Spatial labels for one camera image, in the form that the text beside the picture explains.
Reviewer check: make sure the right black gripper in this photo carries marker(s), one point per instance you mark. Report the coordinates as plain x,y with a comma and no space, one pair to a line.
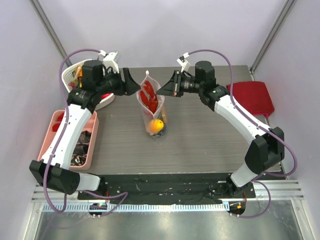
177,83

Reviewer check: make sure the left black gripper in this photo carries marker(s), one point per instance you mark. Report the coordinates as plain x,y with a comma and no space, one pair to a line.
128,87

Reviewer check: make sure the clear zip top bag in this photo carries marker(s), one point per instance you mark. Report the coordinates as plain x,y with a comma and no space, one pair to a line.
147,115

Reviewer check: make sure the red plastic lobster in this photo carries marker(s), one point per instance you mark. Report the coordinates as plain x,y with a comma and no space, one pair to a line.
149,97

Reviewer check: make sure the yellow orange toy pepper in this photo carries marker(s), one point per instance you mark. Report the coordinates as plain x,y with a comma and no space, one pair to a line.
155,126

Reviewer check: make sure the black toy grapes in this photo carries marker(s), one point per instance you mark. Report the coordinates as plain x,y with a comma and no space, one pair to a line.
160,133

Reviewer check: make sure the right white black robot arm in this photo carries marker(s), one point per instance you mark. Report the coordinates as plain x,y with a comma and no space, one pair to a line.
266,147

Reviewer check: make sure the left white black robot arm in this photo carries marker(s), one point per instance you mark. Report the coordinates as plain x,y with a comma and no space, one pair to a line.
53,170

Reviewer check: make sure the red toy apple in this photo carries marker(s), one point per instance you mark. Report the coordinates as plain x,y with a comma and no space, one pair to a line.
105,96

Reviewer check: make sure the pink compartment tray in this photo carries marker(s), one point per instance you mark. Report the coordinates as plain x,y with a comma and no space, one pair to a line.
91,126

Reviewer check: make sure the orange toy pineapple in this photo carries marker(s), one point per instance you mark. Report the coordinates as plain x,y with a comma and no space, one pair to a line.
78,72

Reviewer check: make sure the white plastic basket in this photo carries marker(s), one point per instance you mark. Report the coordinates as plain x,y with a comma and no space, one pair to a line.
68,81

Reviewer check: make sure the red folded cloth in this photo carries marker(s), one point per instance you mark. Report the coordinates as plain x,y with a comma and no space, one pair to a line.
254,97

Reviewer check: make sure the red felt pieces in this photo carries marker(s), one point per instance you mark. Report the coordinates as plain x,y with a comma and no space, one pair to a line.
57,119

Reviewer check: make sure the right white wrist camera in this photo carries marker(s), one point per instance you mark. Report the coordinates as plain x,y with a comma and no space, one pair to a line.
182,61

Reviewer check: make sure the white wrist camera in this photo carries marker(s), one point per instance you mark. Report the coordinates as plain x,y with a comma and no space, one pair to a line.
109,60
182,61

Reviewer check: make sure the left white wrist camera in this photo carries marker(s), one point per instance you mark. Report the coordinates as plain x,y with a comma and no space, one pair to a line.
109,60

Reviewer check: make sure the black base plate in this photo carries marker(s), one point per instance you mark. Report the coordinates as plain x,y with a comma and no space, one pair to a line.
168,189

